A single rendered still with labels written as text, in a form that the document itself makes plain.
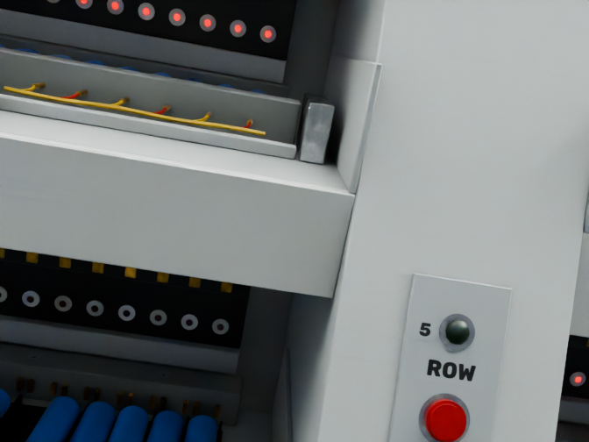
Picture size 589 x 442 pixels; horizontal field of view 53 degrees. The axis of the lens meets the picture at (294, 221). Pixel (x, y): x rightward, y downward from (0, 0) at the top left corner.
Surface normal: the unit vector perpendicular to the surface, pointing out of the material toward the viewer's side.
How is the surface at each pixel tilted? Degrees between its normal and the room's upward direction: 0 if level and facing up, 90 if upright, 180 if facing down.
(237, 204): 109
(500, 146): 90
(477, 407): 90
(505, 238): 90
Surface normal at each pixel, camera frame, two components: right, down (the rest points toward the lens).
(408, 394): 0.08, -0.04
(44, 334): 0.03, 0.29
